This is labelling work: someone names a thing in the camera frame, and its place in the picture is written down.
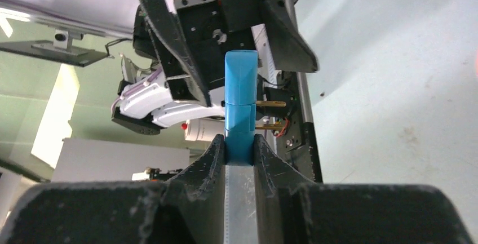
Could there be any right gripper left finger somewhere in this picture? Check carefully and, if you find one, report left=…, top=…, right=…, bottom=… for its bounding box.
left=1, top=135, right=225, bottom=243

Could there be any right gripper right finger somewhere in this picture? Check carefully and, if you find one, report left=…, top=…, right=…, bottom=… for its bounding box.
left=253, top=135, right=472, bottom=243

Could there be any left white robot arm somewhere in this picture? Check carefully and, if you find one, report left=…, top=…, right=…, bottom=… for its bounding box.
left=112, top=0, right=318, bottom=135

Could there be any white cylinder red cap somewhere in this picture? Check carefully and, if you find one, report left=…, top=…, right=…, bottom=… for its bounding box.
left=181, top=118, right=224, bottom=142

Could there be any light blue adapter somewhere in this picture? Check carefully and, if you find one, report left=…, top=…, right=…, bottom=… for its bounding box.
left=224, top=50, right=259, bottom=166

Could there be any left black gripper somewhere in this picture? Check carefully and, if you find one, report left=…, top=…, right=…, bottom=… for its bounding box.
left=139, top=0, right=318, bottom=107

